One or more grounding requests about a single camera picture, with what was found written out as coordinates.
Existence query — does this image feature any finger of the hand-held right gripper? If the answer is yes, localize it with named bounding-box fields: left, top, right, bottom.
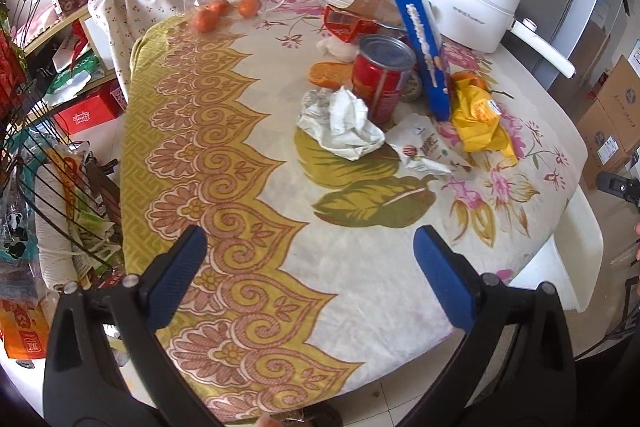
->
left=596, top=171, right=640, bottom=208

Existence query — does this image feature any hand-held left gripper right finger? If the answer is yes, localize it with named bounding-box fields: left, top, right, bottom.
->
left=395, top=225, right=579, bottom=427

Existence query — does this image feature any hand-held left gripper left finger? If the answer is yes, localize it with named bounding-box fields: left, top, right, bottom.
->
left=42, top=225, right=231, bottom=427

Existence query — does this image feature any red drink can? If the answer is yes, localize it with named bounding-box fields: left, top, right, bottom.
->
left=351, top=35, right=417, bottom=124

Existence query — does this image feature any orange peel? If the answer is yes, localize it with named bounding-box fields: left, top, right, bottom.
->
left=307, top=62, right=357, bottom=89

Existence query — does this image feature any white plastic chair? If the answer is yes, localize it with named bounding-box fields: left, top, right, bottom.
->
left=509, top=183, right=607, bottom=314

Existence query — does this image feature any white printed wrapper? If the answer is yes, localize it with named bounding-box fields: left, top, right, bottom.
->
left=386, top=113, right=473, bottom=178

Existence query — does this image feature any paper towel roll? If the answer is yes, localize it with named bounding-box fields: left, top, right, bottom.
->
left=33, top=151, right=82, bottom=292

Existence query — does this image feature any yellow wrapper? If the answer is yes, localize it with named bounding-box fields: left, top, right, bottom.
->
left=450, top=79, right=520, bottom=166

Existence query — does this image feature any orange plastic bag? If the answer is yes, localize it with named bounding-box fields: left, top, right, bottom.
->
left=0, top=296, right=52, bottom=361

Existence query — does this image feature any crumpled white paper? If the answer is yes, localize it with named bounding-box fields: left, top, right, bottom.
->
left=297, top=86, right=387, bottom=162

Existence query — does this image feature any red box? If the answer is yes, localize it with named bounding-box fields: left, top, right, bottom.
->
left=51, top=82, right=127, bottom=134

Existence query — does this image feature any round metal lid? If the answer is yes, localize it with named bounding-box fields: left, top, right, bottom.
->
left=400, top=68, right=426, bottom=102

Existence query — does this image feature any green plastic bag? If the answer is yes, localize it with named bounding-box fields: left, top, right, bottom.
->
left=42, top=51, right=104, bottom=108

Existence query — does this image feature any white electric pot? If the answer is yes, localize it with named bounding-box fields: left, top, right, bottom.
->
left=416, top=0, right=576, bottom=79

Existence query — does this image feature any long blue box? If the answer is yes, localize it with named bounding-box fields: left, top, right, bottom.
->
left=384, top=0, right=454, bottom=122

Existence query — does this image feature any red and white carton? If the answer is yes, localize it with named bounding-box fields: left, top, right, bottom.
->
left=324, top=0, right=408, bottom=46

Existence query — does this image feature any wooden shelf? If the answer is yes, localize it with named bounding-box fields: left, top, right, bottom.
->
left=20, top=2, right=132, bottom=120

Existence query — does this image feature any black wire rack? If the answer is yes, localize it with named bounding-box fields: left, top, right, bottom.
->
left=0, top=0, right=124, bottom=294

